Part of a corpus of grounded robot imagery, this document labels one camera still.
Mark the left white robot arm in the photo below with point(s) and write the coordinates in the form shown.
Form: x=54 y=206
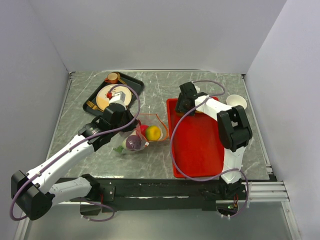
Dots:
x=36 y=191

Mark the gold spoon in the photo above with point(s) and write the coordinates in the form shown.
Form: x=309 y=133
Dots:
x=127 y=83

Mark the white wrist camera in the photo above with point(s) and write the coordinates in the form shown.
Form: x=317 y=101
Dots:
x=197 y=88
x=117 y=98

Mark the dark green tray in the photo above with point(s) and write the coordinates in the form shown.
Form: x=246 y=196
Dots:
x=139 y=85

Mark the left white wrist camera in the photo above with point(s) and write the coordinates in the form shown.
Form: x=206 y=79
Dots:
x=117 y=98

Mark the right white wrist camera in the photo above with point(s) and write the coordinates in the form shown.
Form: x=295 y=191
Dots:
x=197 y=88

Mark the purple onion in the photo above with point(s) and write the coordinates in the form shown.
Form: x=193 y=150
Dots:
x=133 y=142

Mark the red plastic bin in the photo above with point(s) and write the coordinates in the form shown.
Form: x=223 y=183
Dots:
x=196 y=146

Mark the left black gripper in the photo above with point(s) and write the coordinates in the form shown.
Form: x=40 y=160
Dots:
x=130 y=127

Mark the cream and orange plate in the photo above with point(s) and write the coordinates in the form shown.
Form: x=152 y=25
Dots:
x=102 y=101

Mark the yellow lemon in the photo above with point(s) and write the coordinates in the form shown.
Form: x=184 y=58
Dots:
x=153 y=133

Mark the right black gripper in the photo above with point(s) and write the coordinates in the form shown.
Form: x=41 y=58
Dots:
x=179 y=104

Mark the white bowl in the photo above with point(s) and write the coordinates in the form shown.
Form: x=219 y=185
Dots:
x=236 y=100

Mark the white radish with leaves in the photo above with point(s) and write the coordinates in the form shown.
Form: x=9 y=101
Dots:
x=120 y=146

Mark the gold fork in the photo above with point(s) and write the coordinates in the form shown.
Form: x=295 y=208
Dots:
x=93 y=106

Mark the clear zip bag orange zipper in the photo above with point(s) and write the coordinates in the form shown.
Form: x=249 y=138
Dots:
x=147 y=119

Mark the red apple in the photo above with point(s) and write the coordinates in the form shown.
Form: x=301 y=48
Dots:
x=143 y=129

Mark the orange cup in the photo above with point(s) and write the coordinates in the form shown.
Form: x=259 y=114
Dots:
x=112 y=78

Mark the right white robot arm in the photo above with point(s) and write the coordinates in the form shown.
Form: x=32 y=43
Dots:
x=233 y=127

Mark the aluminium frame rail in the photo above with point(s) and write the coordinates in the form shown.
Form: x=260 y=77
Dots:
x=261 y=191

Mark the brown kiwi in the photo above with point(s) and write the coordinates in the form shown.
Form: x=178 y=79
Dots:
x=179 y=114

